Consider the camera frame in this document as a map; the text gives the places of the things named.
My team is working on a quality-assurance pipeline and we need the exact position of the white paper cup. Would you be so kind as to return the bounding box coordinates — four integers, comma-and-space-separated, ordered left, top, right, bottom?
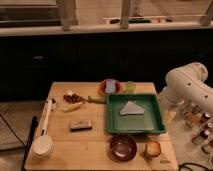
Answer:
33, 135, 53, 156

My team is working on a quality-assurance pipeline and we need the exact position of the white garlic bulb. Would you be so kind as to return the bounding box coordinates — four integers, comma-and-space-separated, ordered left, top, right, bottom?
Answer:
65, 90, 74, 96

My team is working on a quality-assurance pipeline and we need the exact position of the red yellow apple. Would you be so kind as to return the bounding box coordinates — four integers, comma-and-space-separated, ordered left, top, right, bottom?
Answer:
144, 141, 161, 158

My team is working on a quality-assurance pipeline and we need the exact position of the green plastic tray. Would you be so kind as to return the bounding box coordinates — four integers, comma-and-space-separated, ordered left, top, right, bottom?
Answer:
106, 93, 166, 134

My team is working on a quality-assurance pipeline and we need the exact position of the brown grape bunch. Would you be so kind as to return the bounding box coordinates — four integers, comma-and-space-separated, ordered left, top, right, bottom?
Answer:
63, 94, 84, 103

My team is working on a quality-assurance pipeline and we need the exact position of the green cup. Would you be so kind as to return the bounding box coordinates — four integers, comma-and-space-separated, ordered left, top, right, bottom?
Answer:
125, 81, 136, 94

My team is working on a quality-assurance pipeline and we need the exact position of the blue sponge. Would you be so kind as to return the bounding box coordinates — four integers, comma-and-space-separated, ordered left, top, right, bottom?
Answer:
105, 79, 116, 94

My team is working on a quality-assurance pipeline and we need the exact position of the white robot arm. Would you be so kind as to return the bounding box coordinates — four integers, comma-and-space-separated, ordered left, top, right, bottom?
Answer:
160, 62, 213, 114

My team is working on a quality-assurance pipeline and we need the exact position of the grey folded cloth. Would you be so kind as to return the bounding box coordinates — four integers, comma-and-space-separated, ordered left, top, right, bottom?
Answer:
120, 101, 145, 116

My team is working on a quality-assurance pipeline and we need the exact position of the black cable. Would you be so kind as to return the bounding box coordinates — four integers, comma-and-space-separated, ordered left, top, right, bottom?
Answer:
178, 162, 213, 171

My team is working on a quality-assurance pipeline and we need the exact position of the spice bottle rack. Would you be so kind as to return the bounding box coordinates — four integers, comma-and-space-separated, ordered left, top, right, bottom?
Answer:
180, 102, 212, 150

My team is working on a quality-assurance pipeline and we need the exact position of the yellow banana piece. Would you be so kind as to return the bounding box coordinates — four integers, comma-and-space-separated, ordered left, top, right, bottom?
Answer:
61, 102, 83, 113

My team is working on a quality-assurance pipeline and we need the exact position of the dark brown bowl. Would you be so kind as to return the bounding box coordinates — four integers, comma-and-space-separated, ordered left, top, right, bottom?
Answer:
109, 134, 137, 162

